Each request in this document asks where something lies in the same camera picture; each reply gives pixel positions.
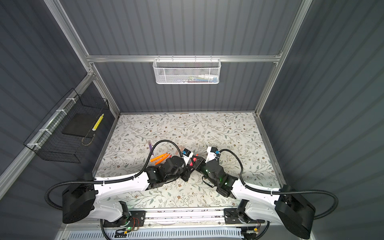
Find orange marker far left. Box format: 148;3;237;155
150;153;168;162

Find purple marker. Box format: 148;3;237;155
148;140;154;156

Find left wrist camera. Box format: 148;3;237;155
182;148;194;166

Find black foam pad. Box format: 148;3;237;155
62;114;97;138

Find white vented cable duct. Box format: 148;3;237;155
67;227;244;240

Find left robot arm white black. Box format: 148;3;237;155
62;154;201;224

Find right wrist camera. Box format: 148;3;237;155
206;147;221;162

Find left black corrugated cable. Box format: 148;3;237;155
44;139;185;211

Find white wire mesh basket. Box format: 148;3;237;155
153;59;222;85

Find black wire mesh basket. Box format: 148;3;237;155
24;91;110;164

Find yellow marker in basket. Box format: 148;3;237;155
92;114;105;132

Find items in white basket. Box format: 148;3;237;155
176;74;220;84

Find orange marker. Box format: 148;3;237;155
155;154;171;165
150;153;168;162

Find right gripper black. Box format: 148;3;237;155
192;154;219;188

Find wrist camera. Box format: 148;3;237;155
206;147;221;162
182;148;194;166

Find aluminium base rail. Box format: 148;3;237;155
65;206;301;229

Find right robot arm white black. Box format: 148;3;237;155
188;156;316;240

